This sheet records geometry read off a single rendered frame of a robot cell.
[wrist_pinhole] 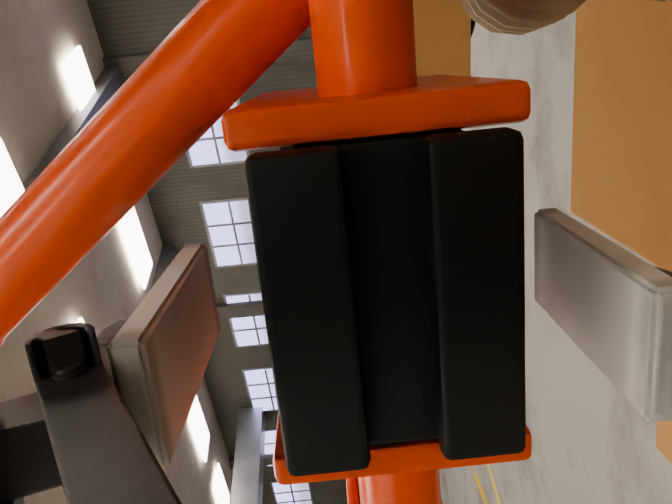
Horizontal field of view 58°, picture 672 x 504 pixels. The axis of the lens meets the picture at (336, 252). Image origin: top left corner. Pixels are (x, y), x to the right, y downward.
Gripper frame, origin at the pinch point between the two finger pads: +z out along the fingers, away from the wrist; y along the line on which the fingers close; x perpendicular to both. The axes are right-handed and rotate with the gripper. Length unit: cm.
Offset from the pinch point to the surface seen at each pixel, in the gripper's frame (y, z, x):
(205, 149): -185, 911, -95
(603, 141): 13.0, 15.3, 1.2
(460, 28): 42, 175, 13
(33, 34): -292, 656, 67
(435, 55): 34, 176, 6
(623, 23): 13.0, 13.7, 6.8
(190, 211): -233, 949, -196
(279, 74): -59, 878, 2
